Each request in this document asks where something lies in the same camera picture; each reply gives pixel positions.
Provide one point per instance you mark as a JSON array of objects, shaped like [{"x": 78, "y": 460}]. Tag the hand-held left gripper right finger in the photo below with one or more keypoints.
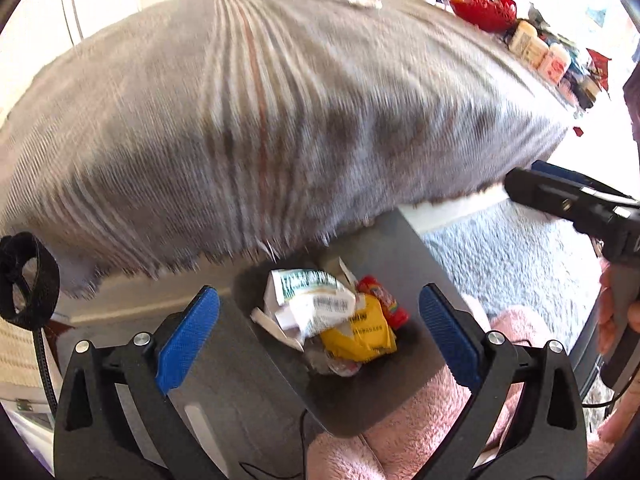
[{"x": 445, "y": 340}]

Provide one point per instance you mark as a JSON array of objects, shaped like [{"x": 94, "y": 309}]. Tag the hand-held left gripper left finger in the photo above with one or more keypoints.
[{"x": 187, "y": 340}]

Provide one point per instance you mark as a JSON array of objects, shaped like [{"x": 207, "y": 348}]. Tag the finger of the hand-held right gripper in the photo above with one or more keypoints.
[
  {"x": 545, "y": 192},
  {"x": 565, "y": 175}
]

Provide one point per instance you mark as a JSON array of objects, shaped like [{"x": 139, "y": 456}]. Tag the person's right hand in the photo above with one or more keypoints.
[{"x": 607, "y": 310}]

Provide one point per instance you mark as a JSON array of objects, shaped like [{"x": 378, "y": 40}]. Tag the red candy wrapper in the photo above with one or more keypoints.
[{"x": 385, "y": 300}]

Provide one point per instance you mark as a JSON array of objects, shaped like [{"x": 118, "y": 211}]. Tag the grey fluffy rug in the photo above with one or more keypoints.
[{"x": 500, "y": 260}]

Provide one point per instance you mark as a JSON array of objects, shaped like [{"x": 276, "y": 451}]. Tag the yellow snack wrapper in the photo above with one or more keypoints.
[{"x": 357, "y": 335}]

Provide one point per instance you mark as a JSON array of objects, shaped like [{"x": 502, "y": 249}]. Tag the pink fleece clothing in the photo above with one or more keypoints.
[{"x": 400, "y": 435}]

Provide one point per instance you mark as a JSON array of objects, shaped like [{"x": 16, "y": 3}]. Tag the white bottle with pink label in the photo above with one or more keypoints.
[{"x": 555, "y": 65}]

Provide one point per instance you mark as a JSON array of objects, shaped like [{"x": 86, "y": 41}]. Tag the red snack packet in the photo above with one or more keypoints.
[{"x": 598, "y": 67}]

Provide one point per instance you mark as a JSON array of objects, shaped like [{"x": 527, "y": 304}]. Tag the white green printed carton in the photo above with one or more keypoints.
[{"x": 300, "y": 292}]

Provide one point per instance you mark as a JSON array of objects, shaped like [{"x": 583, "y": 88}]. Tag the cream plastic bottle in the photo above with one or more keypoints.
[
  {"x": 522, "y": 37},
  {"x": 536, "y": 51}
]

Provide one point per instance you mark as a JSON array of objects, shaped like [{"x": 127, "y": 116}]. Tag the red plastic basket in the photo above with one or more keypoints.
[{"x": 482, "y": 7}]

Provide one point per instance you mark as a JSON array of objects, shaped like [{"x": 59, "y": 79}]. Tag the grey plaid fringed blanket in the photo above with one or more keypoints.
[{"x": 250, "y": 135}]

